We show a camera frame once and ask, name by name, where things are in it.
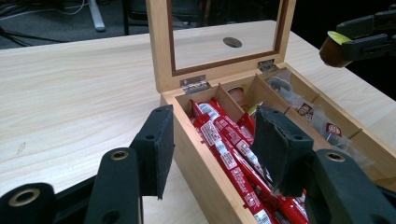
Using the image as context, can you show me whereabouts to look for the black floor cables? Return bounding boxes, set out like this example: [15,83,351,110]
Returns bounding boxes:
[0,26,71,45]

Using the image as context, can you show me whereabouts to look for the white desk frame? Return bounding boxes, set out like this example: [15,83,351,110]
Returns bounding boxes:
[88,0,107,33]

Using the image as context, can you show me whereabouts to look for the pile of clear tea bags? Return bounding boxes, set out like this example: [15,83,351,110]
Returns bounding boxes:
[265,69,372,162]

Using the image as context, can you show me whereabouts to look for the white floor cable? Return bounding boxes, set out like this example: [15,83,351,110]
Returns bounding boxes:
[0,0,91,21]

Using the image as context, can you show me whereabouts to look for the bundle of red stick packets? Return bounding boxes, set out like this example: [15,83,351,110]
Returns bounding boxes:
[188,97,310,224]

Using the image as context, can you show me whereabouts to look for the brown coffee capsule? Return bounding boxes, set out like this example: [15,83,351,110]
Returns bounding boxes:
[226,86,248,110]

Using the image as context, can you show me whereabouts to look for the wooden tea box with glass lid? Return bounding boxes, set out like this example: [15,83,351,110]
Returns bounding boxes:
[145,0,396,224]

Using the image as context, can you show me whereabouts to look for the brown capsule with yellow lid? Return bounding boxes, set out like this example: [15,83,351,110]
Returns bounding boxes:
[318,30,353,69]

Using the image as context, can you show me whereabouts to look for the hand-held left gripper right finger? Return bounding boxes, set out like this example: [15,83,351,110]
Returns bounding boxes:
[250,105,315,198]

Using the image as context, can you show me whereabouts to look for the dark round table grommet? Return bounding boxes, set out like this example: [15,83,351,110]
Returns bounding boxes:
[222,36,243,49]

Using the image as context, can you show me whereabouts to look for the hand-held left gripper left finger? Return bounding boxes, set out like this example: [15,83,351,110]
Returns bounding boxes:
[129,105,176,200]

